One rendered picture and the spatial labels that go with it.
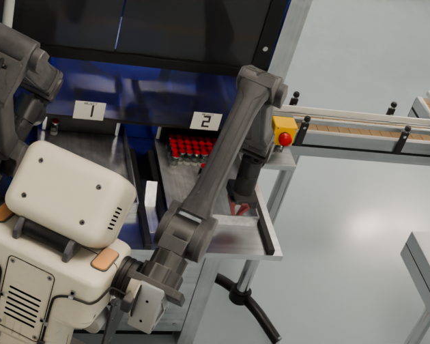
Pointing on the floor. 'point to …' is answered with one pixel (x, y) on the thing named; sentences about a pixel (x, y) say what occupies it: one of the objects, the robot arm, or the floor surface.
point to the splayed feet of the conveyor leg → (249, 306)
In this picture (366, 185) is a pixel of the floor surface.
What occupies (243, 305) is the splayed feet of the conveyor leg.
